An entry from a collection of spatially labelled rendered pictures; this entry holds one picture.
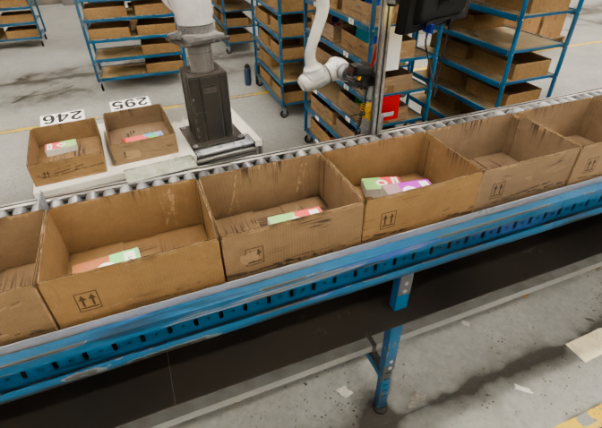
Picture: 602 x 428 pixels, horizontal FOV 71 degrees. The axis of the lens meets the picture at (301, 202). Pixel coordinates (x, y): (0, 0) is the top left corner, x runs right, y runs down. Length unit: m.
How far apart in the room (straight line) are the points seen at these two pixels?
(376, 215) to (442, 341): 1.13
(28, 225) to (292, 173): 0.74
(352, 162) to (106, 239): 0.79
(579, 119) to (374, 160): 0.96
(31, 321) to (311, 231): 0.67
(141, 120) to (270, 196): 1.18
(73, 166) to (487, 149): 1.67
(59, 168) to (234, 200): 0.90
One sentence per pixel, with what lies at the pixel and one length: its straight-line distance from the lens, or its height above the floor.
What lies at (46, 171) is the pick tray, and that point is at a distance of 2.01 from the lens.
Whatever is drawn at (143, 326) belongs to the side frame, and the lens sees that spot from 1.08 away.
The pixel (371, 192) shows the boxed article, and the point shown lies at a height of 0.91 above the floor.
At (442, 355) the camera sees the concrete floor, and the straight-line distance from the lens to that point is 2.15.
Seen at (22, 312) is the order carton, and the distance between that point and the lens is 1.12.
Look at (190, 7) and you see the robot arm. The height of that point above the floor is 1.35.
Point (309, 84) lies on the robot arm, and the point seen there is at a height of 0.90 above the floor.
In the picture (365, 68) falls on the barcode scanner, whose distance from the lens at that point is 2.04.
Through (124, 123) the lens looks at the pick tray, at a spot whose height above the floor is 0.78.
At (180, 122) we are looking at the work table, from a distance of 2.36.
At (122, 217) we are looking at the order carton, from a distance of 1.30.
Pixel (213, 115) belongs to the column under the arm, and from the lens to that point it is 2.06.
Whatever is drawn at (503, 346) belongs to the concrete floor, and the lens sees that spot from 2.28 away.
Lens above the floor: 1.70
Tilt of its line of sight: 36 degrees down
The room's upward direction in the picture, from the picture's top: 1 degrees counter-clockwise
